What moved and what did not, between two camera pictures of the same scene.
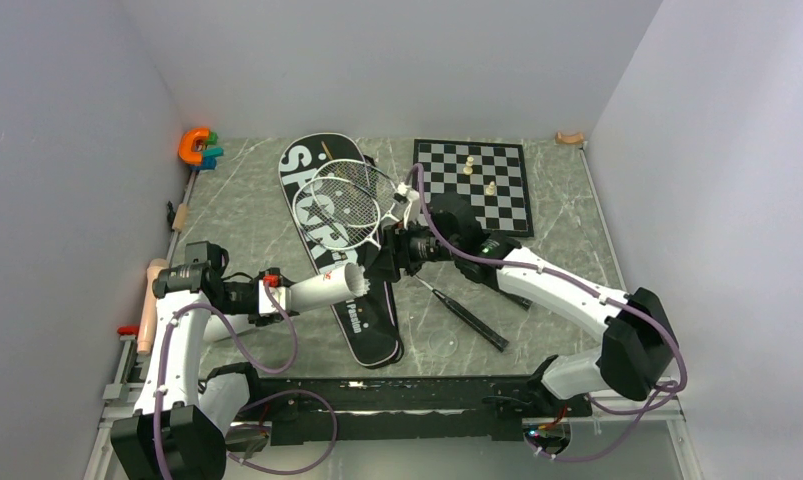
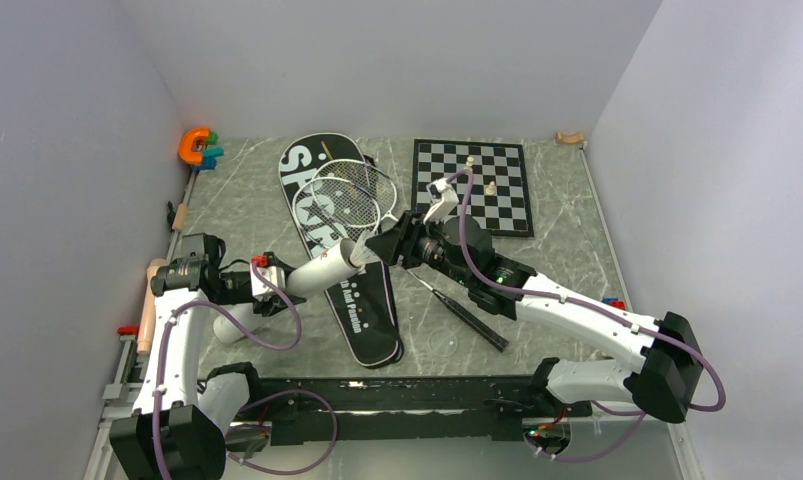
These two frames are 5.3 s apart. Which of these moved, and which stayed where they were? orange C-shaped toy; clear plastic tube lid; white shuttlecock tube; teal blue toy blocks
Moved: white shuttlecock tube
Stayed: clear plastic tube lid; teal blue toy blocks; orange C-shaped toy
